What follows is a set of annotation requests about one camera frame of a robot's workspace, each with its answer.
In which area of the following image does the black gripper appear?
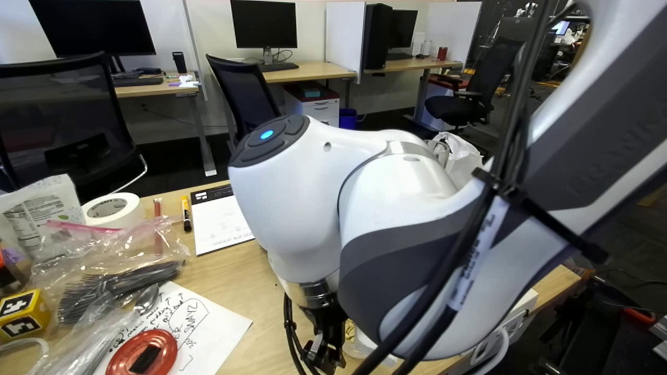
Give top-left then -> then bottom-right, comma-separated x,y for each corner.
297,305 -> 347,375

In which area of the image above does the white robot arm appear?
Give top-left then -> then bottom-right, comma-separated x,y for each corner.
227,0 -> 667,375

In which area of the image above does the white paper sheet with drawing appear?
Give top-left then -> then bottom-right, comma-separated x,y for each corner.
94,281 -> 252,375

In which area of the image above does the white notepad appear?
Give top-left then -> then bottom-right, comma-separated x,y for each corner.
191,185 -> 252,257

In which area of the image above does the black yellow marker pen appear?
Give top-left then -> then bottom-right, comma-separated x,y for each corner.
180,194 -> 193,233

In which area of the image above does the clear bag of black ties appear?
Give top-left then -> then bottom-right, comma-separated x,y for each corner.
32,218 -> 191,375

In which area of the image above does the white printer box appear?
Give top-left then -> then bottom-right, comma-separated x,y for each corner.
283,84 -> 340,128

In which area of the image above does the white tape roll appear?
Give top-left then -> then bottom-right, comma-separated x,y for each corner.
82,192 -> 142,227

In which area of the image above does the black office chair far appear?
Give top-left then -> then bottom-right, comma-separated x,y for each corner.
206,56 -> 279,146

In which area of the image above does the yellow black marker cube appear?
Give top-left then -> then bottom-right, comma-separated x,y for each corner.
0,290 -> 53,341

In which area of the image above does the black computer monitor centre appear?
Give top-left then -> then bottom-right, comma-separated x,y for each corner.
231,0 -> 299,70

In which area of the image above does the black computer monitor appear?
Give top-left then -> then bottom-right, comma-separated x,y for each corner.
231,0 -> 299,70
30,0 -> 154,56

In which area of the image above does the black desktop tower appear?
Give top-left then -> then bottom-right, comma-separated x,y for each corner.
361,5 -> 418,69

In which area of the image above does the black mesh office chair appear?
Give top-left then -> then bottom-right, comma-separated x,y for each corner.
0,52 -> 148,202

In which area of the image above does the black computer monitor left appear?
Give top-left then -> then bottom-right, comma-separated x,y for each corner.
30,0 -> 154,56

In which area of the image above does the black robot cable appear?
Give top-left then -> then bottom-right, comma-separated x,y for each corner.
279,0 -> 611,375

